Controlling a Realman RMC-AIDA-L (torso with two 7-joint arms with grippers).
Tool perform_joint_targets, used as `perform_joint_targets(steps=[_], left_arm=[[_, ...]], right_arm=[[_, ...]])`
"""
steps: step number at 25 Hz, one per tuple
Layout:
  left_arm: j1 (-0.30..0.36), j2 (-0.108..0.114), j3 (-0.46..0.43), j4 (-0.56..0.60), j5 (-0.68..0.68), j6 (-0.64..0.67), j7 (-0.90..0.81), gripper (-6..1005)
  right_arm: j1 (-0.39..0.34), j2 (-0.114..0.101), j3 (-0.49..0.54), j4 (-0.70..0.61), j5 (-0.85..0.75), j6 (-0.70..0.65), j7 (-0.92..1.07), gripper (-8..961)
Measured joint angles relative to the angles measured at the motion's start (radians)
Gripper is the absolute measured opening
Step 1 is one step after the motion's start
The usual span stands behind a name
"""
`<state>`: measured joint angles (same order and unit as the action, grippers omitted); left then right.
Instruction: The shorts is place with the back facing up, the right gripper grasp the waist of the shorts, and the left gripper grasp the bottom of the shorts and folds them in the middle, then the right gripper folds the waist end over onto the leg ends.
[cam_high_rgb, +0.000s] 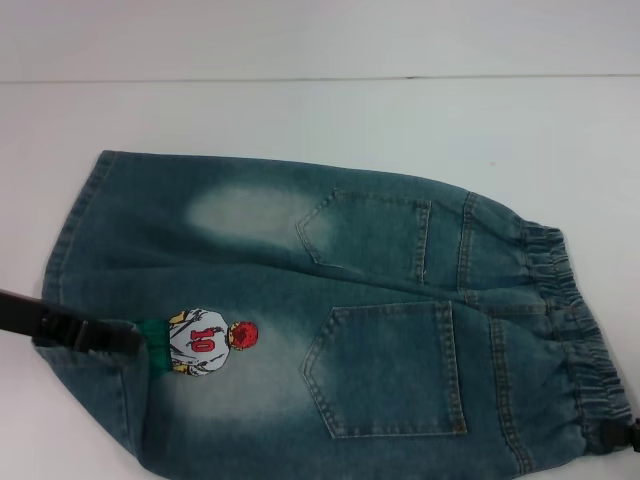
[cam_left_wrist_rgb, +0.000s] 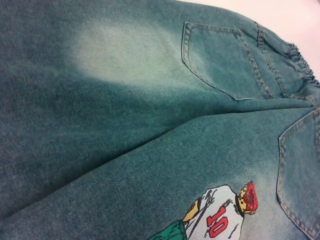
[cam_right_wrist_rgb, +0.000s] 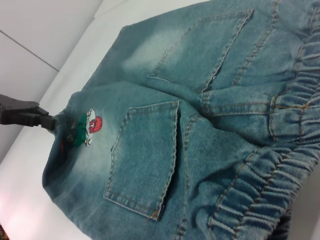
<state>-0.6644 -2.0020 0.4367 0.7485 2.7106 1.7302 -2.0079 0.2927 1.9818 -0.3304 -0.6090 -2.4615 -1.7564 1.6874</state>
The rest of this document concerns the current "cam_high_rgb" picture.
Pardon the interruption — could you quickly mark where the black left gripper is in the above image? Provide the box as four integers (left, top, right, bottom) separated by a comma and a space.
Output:
0, 287, 142, 359

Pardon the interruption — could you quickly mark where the blue denim shorts basketball print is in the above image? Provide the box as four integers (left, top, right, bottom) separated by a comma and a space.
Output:
32, 148, 639, 480

